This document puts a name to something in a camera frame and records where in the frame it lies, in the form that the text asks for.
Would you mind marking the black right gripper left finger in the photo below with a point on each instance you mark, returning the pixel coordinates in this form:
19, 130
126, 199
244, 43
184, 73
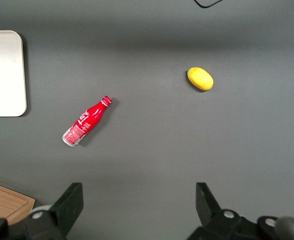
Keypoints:
68, 207

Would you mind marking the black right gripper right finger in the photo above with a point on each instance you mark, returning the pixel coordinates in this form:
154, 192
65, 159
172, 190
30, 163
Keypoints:
207, 205

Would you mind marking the cream rectangular tray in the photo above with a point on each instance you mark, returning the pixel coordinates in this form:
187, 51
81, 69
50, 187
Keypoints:
4, 73

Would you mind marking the wooden two-drawer cabinet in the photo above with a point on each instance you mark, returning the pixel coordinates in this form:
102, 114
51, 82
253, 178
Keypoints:
4, 202

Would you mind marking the red cola bottle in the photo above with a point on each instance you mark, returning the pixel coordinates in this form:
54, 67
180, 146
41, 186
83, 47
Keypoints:
87, 121

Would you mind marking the yellow lemon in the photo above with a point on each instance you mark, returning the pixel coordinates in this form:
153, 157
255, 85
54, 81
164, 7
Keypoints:
200, 78

